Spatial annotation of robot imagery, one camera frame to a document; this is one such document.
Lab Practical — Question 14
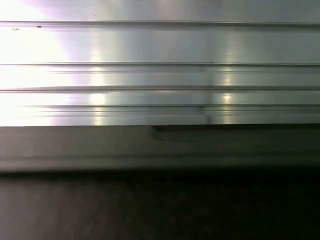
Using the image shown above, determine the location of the open black PC case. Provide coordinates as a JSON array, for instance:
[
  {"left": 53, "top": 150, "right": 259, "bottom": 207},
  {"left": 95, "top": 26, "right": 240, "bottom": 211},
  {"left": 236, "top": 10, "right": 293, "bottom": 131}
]
[{"left": 0, "top": 124, "right": 320, "bottom": 240}]

